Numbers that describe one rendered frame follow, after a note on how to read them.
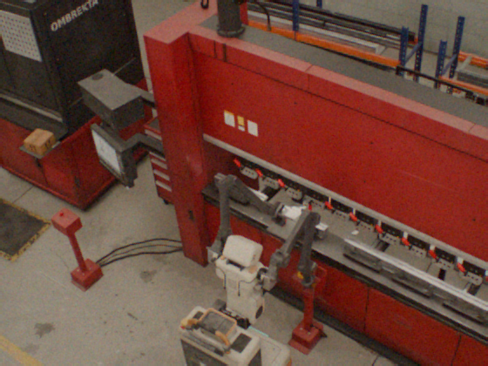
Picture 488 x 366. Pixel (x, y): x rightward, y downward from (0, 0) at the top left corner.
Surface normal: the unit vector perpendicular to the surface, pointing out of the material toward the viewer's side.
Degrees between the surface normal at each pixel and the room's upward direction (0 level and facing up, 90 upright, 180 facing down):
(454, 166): 90
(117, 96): 0
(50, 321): 0
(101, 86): 0
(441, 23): 90
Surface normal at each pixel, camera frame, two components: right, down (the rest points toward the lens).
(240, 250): -0.45, -0.06
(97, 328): -0.07, -0.74
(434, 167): -0.62, 0.56
